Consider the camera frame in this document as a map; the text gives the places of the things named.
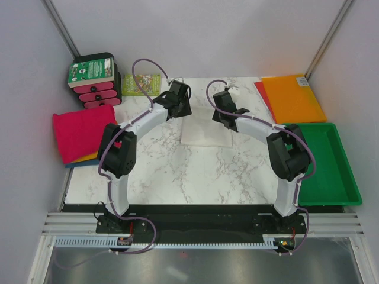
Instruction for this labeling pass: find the aluminium rail frame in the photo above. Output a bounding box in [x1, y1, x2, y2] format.
[28, 212, 376, 283]

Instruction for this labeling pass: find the red plastic board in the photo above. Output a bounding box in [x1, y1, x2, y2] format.
[254, 81, 277, 123]

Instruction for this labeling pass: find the aluminium corner post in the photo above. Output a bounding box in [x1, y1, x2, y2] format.
[304, 0, 355, 80]
[41, 0, 80, 58]

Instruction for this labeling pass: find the green plastic tray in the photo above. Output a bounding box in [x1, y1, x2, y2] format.
[298, 123, 362, 206]

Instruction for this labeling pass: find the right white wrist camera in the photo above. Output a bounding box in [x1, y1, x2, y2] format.
[225, 84, 240, 101]

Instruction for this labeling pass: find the pink folded t shirt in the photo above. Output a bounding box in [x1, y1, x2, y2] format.
[53, 105, 117, 164]

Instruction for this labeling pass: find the yellow folded t shirt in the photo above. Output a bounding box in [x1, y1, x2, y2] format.
[72, 152, 98, 163]

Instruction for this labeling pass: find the right aluminium corner post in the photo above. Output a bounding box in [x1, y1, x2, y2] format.
[304, 0, 355, 80]

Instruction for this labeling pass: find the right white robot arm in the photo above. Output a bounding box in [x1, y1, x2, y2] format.
[212, 89, 314, 233]

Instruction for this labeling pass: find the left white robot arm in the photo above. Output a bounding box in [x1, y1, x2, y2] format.
[98, 80, 192, 233]

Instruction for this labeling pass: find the left aluminium corner post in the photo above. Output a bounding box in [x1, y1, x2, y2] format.
[41, 0, 80, 58]

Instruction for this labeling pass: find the blue folded t shirt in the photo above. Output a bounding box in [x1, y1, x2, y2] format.
[65, 159, 99, 169]

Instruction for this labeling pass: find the black pink drawer unit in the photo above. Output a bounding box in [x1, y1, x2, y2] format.
[71, 52, 122, 109]

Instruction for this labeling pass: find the white slotted cable duct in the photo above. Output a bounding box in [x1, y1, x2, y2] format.
[54, 235, 294, 249]

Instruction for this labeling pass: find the white t shirt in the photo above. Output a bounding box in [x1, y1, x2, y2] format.
[181, 107, 232, 147]

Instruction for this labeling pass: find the green book on drawers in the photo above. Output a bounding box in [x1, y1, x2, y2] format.
[68, 57, 115, 88]

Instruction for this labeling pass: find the lime green picture book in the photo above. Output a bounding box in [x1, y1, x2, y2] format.
[122, 74, 161, 96]

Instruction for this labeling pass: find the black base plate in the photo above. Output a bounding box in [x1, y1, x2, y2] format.
[63, 202, 347, 246]

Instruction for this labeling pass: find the orange plastic board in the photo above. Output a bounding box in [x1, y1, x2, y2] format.
[262, 74, 327, 124]

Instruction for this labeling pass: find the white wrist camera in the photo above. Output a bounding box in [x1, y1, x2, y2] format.
[225, 84, 240, 101]
[166, 77, 184, 85]

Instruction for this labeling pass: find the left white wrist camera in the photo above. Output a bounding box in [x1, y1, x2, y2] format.
[166, 77, 184, 85]

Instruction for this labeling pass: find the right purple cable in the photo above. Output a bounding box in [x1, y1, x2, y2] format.
[205, 78, 317, 257]

